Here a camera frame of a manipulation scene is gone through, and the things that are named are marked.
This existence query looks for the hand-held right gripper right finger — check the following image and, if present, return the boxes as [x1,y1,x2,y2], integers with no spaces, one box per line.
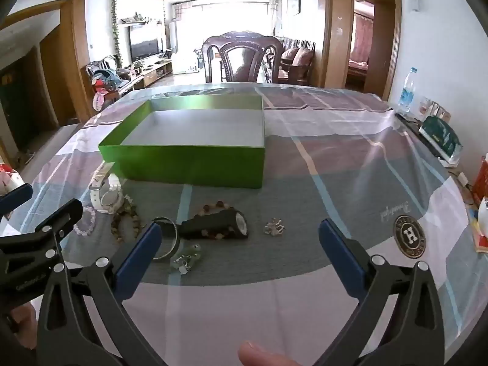
[319,218,447,366]

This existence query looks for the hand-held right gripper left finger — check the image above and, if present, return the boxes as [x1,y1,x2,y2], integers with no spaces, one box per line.
[36,222,168,366]

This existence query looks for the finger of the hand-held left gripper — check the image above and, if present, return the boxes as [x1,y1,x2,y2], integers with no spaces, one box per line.
[0,183,34,221]
[0,198,84,275]

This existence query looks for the brown wooden bead bracelet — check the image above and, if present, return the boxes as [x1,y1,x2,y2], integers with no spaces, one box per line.
[110,203,142,242]

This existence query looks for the white wrist watch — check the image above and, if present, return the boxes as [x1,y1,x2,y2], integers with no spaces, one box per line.
[89,162,126,213]

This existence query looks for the black wrist watch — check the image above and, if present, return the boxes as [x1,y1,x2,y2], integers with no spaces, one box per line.
[179,208,249,242]

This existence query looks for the green cardboard box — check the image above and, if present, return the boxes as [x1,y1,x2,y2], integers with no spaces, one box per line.
[98,95,266,189]

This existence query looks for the person's left hand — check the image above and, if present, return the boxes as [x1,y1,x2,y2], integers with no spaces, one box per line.
[8,300,39,347]

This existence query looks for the person's right hand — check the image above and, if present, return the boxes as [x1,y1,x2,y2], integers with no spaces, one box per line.
[238,341,302,366]

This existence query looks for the red white packet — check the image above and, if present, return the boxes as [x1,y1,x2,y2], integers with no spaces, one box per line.
[0,162,21,195]

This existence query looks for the silver bangle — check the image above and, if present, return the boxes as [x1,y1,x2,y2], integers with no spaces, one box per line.
[152,217,180,262]

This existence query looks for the green jade pendant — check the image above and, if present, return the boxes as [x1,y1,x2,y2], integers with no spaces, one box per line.
[170,242,203,275]

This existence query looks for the silver charm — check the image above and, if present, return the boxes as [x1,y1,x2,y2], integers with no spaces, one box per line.
[263,217,286,236]

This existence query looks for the plaid tablecloth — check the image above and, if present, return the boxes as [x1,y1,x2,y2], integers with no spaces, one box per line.
[0,83,488,366]

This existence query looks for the dark entry door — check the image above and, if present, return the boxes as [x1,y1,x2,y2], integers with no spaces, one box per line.
[0,46,42,153]

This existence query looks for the pile of clothes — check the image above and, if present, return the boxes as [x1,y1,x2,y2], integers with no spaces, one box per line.
[91,69,130,111]

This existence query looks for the wooden armchair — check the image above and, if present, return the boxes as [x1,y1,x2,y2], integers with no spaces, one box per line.
[86,57,132,111]

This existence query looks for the green tissue box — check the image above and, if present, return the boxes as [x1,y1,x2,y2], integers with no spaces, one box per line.
[418,115,463,163]

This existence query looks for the orange box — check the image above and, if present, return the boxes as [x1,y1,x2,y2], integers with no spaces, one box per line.
[471,154,488,206]

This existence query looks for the wooden television cabinet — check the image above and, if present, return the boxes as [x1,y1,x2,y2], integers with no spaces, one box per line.
[131,61,174,88]

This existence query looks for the glass cups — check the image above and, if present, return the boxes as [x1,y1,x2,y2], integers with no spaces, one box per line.
[419,99,450,123]

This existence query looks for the plastic water bottle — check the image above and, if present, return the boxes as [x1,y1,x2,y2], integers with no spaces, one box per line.
[397,67,418,115]

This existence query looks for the television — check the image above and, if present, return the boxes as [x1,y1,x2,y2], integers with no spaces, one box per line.
[129,27,160,62]

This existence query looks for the ivy garland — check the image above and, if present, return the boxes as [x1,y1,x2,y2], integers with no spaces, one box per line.
[110,0,123,67]

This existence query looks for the wooden sofa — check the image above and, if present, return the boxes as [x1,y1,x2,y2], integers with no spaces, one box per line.
[267,36,316,85]

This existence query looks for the dark wooden chair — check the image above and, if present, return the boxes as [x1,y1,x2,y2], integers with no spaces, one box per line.
[201,32,285,83]

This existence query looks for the pink crystal bead bracelet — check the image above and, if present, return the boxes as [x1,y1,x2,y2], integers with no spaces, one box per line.
[72,206,97,236]

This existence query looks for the reddish bead bracelet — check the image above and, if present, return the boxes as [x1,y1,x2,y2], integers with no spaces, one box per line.
[191,199,234,239]

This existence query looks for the wall shelf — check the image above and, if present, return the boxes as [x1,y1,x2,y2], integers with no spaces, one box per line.
[118,13,163,25]

